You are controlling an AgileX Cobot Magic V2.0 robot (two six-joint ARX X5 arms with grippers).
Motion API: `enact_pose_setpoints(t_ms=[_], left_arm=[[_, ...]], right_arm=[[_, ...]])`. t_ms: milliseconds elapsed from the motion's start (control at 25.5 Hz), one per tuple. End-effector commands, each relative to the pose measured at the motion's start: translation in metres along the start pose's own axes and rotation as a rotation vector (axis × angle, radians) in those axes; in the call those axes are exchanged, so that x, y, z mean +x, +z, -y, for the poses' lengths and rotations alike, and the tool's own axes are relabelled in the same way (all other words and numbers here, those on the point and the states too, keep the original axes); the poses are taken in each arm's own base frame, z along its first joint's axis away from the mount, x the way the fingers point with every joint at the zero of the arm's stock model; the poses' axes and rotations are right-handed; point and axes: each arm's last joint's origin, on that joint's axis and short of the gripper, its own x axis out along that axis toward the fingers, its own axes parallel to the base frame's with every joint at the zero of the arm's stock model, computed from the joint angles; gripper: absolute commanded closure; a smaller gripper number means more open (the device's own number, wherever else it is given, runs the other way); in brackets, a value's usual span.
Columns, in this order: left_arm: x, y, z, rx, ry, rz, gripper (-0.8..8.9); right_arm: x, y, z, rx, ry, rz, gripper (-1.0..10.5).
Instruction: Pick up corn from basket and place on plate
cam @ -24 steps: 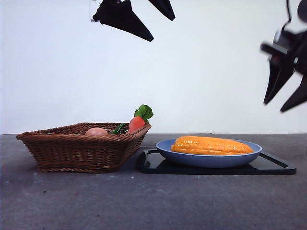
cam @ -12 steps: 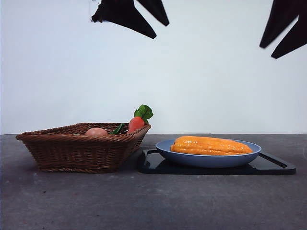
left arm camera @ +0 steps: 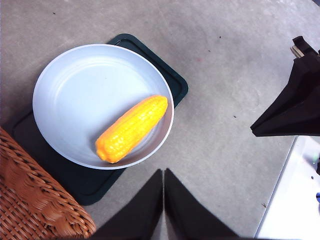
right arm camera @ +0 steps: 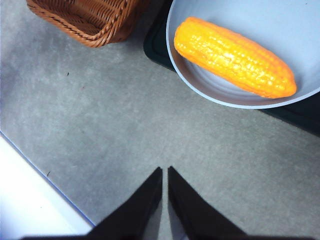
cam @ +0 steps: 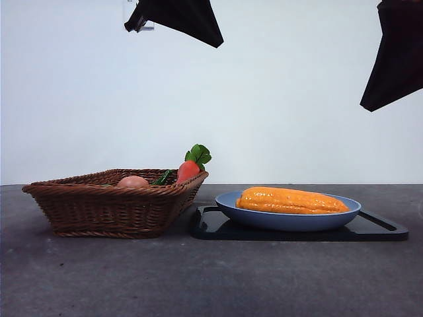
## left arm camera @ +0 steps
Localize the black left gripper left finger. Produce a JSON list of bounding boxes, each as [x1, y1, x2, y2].
[[94, 168, 164, 240]]

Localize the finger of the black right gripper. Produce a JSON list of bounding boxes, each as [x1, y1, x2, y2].
[[250, 52, 320, 131], [251, 99, 320, 137]]

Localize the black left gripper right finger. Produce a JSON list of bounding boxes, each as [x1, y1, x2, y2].
[[163, 167, 239, 240]]

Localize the yellow corn cob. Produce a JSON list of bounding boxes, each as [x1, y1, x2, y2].
[[95, 94, 169, 164]]

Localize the blue round plate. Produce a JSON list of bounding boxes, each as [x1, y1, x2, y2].
[[32, 43, 175, 171]]

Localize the brown wicker basket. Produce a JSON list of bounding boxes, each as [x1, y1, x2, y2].
[[0, 126, 97, 240]]

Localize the dark cutting board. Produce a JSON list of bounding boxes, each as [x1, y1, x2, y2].
[[4, 33, 189, 207]]

